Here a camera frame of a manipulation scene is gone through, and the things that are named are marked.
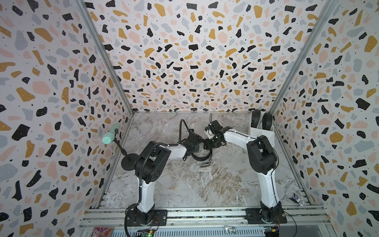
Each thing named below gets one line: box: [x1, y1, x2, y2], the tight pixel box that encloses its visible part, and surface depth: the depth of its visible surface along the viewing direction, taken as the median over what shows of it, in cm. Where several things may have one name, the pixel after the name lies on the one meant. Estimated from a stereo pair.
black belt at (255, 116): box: [250, 109, 262, 128], surface depth 109 cm
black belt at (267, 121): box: [262, 112, 273, 131], surface depth 108 cm
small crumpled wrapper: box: [292, 192, 305, 207], surface depth 80 cm
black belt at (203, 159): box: [190, 148, 213, 168], surface depth 96 cm
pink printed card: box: [91, 226, 114, 237], surface depth 70 cm
